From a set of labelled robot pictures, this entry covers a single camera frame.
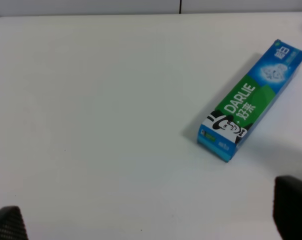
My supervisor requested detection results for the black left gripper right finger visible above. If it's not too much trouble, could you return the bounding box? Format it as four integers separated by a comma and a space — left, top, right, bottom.
272, 175, 302, 240

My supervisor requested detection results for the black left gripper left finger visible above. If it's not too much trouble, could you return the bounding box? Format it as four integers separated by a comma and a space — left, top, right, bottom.
0, 205, 29, 240

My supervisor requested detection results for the Darlie toothpaste box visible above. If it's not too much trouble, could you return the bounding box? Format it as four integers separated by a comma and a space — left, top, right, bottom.
197, 39, 302, 163

